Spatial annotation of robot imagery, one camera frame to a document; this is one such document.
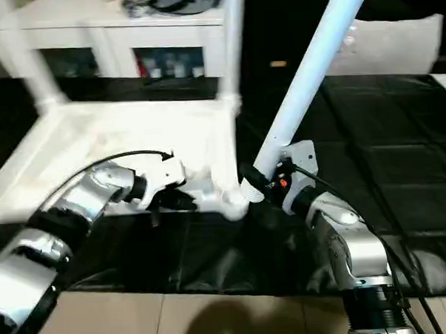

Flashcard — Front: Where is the white plastic table top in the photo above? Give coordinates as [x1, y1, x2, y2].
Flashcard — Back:
[0, 92, 251, 232]

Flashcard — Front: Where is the white plastic table leg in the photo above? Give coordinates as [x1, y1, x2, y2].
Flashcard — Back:
[215, 0, 251, 109]
[232, 0, 384, 205]
[0, 0, 69, 110]

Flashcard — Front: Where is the black work surface mat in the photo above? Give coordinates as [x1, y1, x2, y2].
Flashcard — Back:
[0, 57, 446, 318]

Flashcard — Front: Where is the white sideboard with glass doors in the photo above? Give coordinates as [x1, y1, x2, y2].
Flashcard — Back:
[0, 0, 230, 88]

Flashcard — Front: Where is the grey pillow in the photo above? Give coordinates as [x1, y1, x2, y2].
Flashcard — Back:
[322, 13, 446, 79]

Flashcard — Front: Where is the white flat board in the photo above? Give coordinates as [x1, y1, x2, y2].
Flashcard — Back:
[428, 72, 446, 103]

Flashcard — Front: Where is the black tangled item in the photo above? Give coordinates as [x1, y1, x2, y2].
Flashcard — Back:
[121, 0, 155, 18]

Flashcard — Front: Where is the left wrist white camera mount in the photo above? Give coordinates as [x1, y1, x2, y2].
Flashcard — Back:
[133, 152, 191, 213]

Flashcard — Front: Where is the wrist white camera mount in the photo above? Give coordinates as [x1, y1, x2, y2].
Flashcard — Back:
[133, 152, 191, 213]
[279, 139, 321, 217]

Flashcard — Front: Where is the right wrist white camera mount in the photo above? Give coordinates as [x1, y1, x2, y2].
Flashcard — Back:
[279, 139, 321, 217]

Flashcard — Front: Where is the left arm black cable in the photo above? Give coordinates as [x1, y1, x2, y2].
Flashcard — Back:
[33, 149, 178, 214]

